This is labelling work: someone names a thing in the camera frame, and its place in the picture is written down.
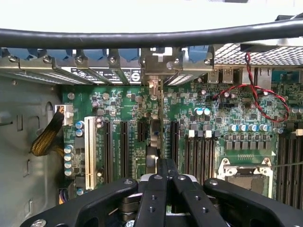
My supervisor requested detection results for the long black expansion slot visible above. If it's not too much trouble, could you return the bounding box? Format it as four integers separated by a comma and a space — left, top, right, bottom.
170, 120, 180, 166
103, 119, 113, 184
120, 121, 130, 179

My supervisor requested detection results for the metal cpu socket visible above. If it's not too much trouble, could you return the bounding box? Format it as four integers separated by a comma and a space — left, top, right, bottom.
216, 157, 276, 198

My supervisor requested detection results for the short black expansion slot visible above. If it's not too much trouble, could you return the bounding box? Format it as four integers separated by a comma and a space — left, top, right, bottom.
137, 121, 146, 143

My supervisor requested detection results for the white pci expansion slot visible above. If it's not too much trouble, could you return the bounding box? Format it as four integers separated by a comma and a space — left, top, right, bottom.
84, 116, 98, 191

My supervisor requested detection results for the green motherboard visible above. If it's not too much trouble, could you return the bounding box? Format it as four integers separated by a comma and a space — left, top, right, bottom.
62, 79, 303, 210

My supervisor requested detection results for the thin metal locking lever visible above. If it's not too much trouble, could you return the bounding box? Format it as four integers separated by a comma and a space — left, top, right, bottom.
271, 161, 303, 169

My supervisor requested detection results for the white power connector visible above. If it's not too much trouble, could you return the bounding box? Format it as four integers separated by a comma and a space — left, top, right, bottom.
54, 104, 74, 127

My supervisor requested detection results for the silver usb port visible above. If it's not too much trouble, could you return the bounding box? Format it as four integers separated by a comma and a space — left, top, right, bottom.
222, 68, 234, 84
207, 68, 220, 84

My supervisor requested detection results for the black label with white print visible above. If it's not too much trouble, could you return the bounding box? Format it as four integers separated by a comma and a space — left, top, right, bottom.
71, 67, 142, 85

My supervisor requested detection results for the metal slot cover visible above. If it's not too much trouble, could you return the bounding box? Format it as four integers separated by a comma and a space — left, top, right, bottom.
0, 54, 79, 86
107, 54, 132, 85
42, 55, 95, 85
74, 54, 116, 85

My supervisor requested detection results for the grey metal pc case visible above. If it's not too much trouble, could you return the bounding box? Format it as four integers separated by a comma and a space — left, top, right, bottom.
0, 42, 303, 227

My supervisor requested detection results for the silver ethernet port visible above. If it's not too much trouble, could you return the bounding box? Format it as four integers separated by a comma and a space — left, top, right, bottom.
256, 67, 272, 90

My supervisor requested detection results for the purple yellow wire bundle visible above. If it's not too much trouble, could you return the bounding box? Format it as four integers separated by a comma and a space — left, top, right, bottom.
57, 187, 70, 205

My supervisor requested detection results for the yellow black braided power cable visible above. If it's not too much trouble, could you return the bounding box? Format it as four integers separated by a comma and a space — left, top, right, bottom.
29, 110, 64, 157

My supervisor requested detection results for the red black twisted wire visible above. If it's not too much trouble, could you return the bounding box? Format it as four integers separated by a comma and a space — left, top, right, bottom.
212, 52, 290, 123

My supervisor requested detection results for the thick black cable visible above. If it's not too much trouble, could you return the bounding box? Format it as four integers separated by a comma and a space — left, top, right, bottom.
0, 17, 303, 50

